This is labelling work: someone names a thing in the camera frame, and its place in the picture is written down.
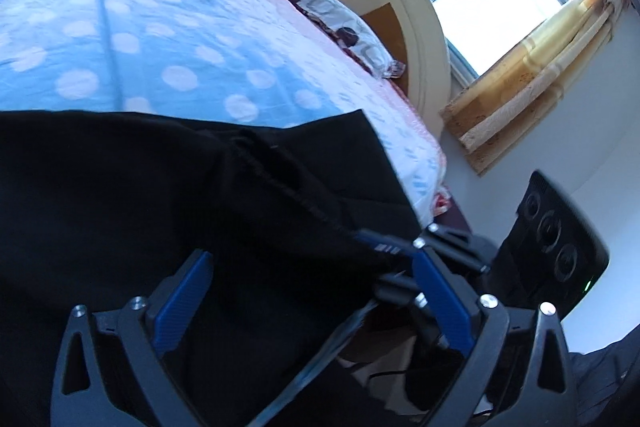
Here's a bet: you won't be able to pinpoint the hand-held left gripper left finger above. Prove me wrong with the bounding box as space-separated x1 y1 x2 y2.
50 249 217 427

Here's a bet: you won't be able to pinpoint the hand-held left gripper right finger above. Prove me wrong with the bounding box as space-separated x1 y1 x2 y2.
412 247 577 427

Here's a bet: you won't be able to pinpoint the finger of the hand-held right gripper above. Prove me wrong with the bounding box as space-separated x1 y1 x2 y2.
352 224 494 279
372 271 451 350

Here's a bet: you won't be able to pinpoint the black pants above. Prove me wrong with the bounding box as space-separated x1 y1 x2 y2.
0 109 467 427

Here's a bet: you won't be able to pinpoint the person's right forearm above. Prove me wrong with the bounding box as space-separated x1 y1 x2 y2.
569 326 640 427

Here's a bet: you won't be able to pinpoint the yellow patterned curtain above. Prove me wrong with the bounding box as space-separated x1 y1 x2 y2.
344 0 632 178

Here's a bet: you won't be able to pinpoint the grey patterned pillow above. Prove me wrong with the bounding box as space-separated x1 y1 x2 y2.
262 0 406 79

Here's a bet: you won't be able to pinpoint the wooden bed headboard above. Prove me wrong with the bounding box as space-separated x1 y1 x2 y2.
274 0 454 138

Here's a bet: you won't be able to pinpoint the bed with dotted patterned sheet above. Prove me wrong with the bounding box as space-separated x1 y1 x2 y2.
0 0 452 229

